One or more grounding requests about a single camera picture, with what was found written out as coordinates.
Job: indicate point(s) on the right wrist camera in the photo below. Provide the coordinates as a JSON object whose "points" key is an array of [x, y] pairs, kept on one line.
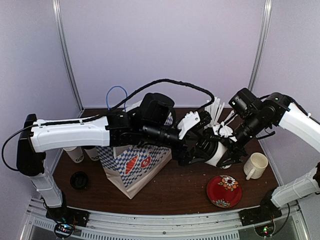
{"points": [[220, 129]]}

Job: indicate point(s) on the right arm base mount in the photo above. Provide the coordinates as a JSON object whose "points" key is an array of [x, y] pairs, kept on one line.
{"points": [[266, 211]]}

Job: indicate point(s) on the cream ceramic mug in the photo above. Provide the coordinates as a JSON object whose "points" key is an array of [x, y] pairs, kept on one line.
{"points": [[255, 166]]}

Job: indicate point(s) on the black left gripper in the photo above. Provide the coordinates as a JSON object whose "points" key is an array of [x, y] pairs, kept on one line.
{"points": [[185, 160]]}

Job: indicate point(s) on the aluminium front rail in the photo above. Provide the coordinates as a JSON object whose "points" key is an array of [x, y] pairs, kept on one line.
{"points": [[223, 225]]}

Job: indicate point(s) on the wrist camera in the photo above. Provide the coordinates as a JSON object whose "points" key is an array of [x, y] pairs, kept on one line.
{"points": [[193, 119], [220, 129]]}

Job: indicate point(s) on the black plastic lid stack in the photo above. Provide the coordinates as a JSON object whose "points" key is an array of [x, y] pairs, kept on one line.
{"points": [[79, 180]]}

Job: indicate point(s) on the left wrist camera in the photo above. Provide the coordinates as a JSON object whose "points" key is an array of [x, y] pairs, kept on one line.
{"points": [[193, 119]]}

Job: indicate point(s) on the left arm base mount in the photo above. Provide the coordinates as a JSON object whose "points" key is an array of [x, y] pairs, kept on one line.
{"points": [[67, 215]]}

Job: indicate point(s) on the red floral plate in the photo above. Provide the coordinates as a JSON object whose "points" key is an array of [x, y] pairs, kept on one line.
{"points": [[224, 191]]}

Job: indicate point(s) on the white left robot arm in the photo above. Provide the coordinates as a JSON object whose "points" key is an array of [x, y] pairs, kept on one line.
{"points": [[39, 136]]}

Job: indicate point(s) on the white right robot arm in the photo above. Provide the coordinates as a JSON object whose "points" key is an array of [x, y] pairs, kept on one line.
{"points": [[275, 110]]}

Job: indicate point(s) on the blue checkered paper bag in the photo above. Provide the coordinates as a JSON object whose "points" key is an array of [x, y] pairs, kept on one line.
{"points": [[135, 160]]}

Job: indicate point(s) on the white paper coffee cup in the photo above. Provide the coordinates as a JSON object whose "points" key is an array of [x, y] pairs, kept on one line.
{"points": [[92, 153]]}

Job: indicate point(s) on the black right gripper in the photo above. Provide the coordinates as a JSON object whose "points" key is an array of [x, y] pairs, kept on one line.
{"points": [[233, 150]]}

